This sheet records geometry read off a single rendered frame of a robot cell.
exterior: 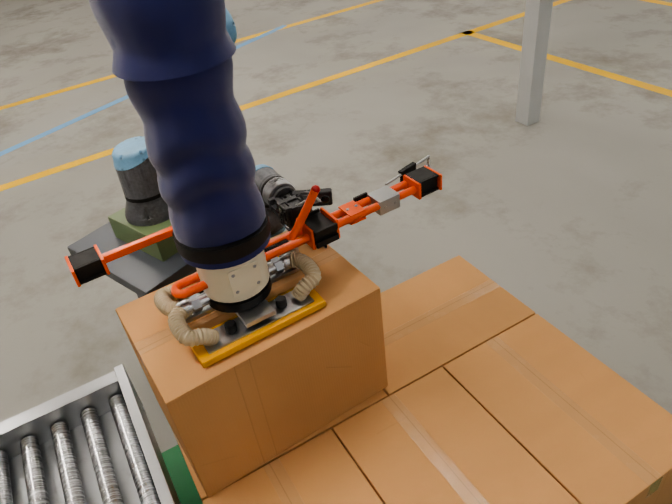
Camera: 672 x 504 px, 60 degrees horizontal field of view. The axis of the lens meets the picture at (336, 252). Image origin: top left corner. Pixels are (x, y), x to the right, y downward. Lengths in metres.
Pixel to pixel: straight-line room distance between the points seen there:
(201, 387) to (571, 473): 0.96
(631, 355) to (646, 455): 1.04
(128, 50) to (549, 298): 2.29
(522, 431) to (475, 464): 0.17
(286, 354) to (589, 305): 1.81
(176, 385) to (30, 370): 1.80
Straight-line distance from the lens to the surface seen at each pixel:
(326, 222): 1.51
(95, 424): 1.97
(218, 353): 1.40
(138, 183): 2.11
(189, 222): 1.27
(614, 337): 2.82
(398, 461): 1.66
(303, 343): 1.47
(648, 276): 3.18
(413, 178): 1.65
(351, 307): 1.49
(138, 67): 1.13
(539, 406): 1.80
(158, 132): 1.18
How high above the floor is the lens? 1.95
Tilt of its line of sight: 37 degrees down
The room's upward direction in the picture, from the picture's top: 8 degrees counter-clockwise
